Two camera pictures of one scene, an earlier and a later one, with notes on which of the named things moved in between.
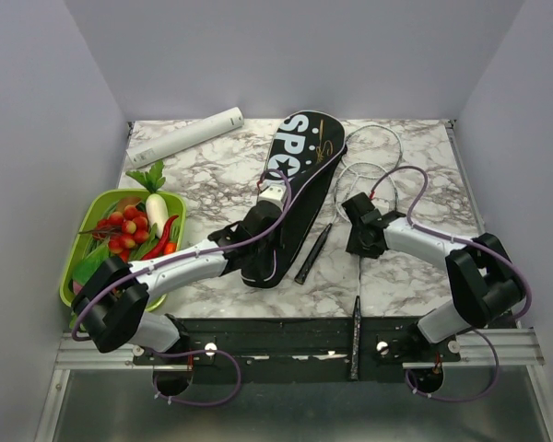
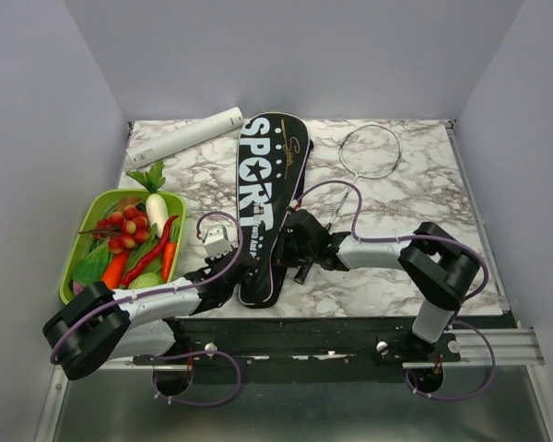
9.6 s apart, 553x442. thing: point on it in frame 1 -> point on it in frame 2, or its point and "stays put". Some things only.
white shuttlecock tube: x=157 y=147 stays put
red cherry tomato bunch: x=123 y=229 stays put
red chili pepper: x=159 y=250 stays put
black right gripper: x=352 y=245 -> x=282 y=259
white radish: x=157 y=212 stays put
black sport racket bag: x=307 y=146 -> x=273 y=155
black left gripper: x=276 y=240 -> x=214 y=262
